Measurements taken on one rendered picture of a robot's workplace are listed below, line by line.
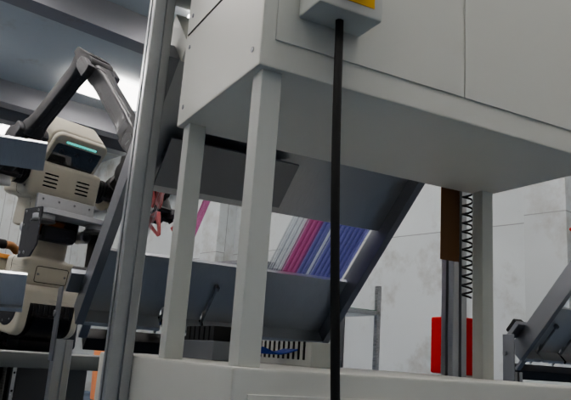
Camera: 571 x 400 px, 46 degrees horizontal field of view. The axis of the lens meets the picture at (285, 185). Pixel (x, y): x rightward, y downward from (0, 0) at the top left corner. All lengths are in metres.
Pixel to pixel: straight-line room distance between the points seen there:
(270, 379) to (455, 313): 0.79
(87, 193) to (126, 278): 1.30
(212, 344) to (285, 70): 0.57
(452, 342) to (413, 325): 4.10
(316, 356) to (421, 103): 0.51
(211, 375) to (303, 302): 1.01
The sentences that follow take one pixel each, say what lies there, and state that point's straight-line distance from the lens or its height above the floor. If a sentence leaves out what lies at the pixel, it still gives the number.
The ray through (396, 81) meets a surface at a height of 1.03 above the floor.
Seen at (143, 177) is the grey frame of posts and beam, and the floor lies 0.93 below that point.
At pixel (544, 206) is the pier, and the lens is 4.88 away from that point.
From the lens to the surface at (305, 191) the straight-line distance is 1.61.
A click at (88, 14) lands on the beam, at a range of 5.84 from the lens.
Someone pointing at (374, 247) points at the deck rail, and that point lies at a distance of 1.77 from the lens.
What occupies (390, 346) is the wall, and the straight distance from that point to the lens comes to 5.79.
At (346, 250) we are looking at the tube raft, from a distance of 1.79.
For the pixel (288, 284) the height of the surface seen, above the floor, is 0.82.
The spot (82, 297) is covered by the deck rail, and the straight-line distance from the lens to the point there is 1.65.
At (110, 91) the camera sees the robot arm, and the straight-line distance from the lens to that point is 1.90.
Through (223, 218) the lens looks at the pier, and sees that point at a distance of 7.51.
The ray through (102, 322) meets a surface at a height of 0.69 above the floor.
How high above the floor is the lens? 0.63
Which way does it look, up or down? 14 degrees up
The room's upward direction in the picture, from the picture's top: 4 degrees clockwise
